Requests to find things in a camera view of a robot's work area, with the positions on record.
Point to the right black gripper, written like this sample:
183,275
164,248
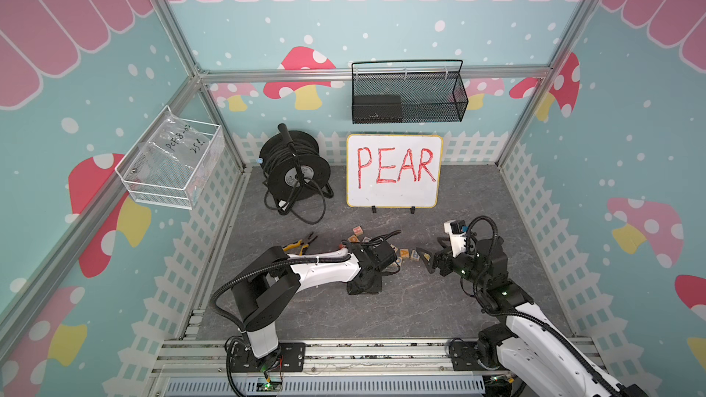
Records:
448,257

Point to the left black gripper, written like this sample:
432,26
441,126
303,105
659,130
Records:
376,288

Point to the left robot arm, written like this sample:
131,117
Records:
254,299

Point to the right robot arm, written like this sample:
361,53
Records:
523,341

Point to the white board with PEAR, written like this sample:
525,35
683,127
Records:
392,171

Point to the yellow black pliers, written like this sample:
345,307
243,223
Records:
301,246

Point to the black box in basket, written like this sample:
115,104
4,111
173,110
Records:
377,109

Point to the black cable reel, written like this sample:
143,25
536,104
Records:
294,170

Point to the black wire mesh basket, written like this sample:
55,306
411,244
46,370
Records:
431,90

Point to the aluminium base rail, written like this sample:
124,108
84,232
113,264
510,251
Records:
356,367

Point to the clear acrylic wall bin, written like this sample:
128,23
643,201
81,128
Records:
172,162

